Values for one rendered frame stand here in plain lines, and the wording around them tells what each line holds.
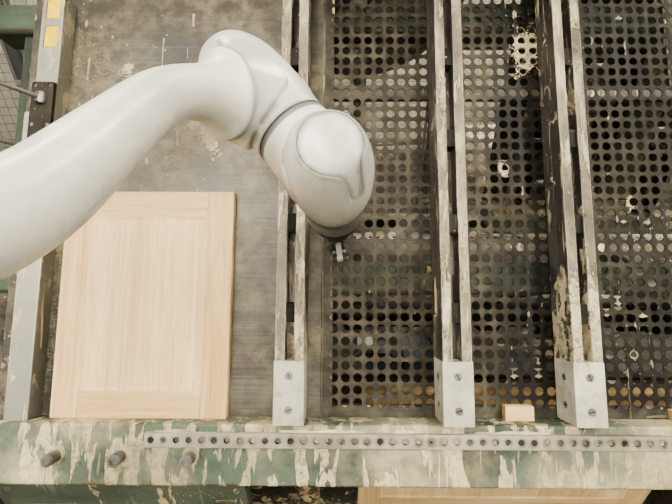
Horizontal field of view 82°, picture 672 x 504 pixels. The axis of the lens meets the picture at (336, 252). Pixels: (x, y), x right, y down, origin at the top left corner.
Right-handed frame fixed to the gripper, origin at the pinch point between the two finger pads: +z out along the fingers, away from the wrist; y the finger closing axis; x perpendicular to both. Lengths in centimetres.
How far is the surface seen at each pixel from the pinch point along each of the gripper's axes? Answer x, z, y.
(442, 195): -23.0, -0.6, 7.8
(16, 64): 181, 122, 175
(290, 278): 10.8, 4.7, -4.6
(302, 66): 2.6, -5.1, 39.6
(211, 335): 29.1, 7.7, -14.1
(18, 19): 72, 1, 69
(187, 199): 31.8, 3.5, 15.9
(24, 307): 67, 4, -4
